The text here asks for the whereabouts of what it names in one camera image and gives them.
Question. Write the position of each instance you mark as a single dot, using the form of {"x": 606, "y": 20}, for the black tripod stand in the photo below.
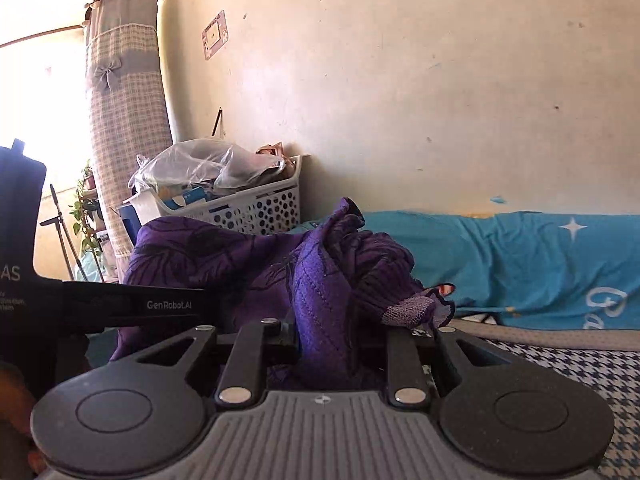
{"x": 62, "y": 230}

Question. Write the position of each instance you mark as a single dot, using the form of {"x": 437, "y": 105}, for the person's left hand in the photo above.
{"x": 15, "y": 400}

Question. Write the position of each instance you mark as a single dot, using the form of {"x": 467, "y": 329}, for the teal airplane printed bedsheet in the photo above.
{"x": 500, "y": 270}

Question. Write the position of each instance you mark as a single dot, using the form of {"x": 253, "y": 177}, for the clear plastic bag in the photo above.
{"x": 195, "y": 165}

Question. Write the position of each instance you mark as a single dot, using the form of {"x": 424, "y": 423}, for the purple floral top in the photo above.
{"x": 325, "y": 290}

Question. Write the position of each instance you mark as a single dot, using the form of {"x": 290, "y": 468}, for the potted green plant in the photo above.
{"x": 87, "y": 210}

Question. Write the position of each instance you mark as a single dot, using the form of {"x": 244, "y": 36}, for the pink frame wall sticker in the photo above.
{"x": 215, "y": 35}

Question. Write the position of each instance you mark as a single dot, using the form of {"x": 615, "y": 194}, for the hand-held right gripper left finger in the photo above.
{"x": 270, "y": 332}

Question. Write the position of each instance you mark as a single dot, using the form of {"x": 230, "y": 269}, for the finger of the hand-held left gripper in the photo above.
{"x": 125, "y": 305}

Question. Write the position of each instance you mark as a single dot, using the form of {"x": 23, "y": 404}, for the tall checked fabric cover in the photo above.
{"x": 127, "y": 135}

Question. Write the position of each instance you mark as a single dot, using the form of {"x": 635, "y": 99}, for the thin black stick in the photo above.
{"x": 217, "y": 122}

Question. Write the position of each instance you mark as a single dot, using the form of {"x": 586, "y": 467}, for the curtain rod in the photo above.
{"x": 45, "y": 35}

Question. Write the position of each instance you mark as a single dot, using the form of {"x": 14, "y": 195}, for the white plastic laundry basket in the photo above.
{"x": 260, "y": 210}

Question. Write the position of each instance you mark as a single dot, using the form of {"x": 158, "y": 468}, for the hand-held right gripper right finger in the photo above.
{"x": 400, "y": 355}

